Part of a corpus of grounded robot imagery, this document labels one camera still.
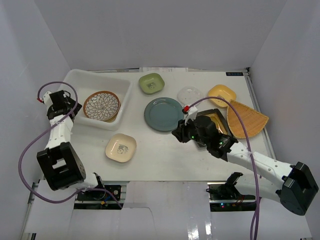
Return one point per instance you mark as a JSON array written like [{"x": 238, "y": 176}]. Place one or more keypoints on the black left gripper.
[{"x": 64, "y": 110}]

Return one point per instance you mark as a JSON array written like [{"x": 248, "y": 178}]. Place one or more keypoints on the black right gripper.
[{"x": 180, "y": 133}]

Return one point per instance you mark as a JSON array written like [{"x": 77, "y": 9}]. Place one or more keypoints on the flower pattern round bowl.
[{"x": 101, "y": 106}]

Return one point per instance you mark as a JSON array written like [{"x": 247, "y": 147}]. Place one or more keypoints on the beige bird pattern plate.
[{"x": 111, "y": 110}]

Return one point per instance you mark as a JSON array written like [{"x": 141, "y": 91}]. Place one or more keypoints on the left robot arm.
[{"x": 59, "y": 162}]

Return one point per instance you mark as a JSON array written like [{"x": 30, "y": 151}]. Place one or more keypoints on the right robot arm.
[{"x": 292, "y": 185}]

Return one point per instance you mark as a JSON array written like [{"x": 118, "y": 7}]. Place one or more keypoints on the white plastic bin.
[{"x": 87, "y": 83}]

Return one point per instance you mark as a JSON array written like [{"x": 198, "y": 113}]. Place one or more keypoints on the teal round plate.
[{"x": 163, "y": 114}]

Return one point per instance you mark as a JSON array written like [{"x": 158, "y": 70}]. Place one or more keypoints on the black square amber plate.
[{"x": 220, "y": 122}]

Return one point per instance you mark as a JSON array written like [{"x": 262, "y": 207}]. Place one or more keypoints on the clear glass plate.
[{"x": 188, "y": 95}]

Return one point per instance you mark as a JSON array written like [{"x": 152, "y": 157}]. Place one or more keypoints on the yellow square panda dish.
[{"x": 222, "y": 92}]

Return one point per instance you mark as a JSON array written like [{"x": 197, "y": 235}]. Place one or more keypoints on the green square panda dish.
[{"x": 151, "y": 83}]

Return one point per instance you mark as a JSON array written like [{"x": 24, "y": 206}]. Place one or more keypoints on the cream square panda dish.
[{"x": 121, "y": 148}]

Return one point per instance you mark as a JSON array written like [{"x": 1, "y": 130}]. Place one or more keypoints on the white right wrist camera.
[{"x": 190, "y": 113}]

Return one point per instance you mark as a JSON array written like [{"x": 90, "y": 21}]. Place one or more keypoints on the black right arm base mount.
[{"x": 225, "y": 197}]

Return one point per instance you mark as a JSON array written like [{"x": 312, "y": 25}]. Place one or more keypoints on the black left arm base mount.
[{"x": 100, "y": 200}]

